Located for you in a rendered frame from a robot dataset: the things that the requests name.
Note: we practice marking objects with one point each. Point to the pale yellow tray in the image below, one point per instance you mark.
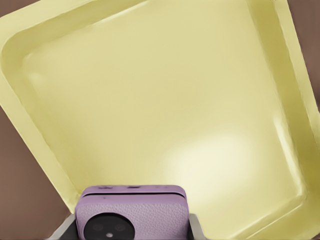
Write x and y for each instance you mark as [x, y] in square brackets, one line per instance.
[155, 100]

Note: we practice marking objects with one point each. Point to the purple phone with camera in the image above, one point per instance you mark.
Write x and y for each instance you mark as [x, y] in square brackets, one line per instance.
[135, 212]

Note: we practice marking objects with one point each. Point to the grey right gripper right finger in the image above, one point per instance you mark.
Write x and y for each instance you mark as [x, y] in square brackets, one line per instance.
[196, 227]

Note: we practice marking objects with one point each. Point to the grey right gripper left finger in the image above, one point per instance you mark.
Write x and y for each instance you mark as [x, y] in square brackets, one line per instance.
[65, 228]

